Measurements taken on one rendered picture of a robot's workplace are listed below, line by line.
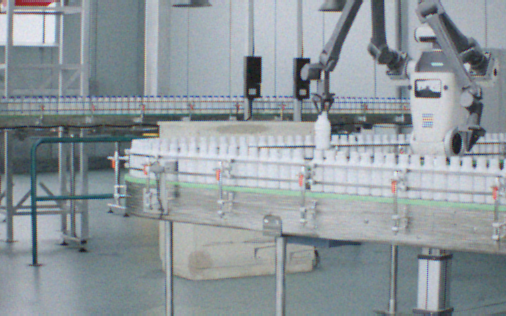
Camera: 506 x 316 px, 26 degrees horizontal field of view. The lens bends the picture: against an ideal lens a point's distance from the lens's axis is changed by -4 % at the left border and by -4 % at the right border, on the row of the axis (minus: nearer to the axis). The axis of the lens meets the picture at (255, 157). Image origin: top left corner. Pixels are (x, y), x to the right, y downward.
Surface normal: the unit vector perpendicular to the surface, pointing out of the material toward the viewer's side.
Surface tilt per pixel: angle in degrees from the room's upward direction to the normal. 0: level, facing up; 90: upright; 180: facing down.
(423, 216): 90
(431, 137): 90
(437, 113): 90
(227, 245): 90
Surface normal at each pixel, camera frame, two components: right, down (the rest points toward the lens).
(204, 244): 0.51, 0.05
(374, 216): -0.66, 0.04
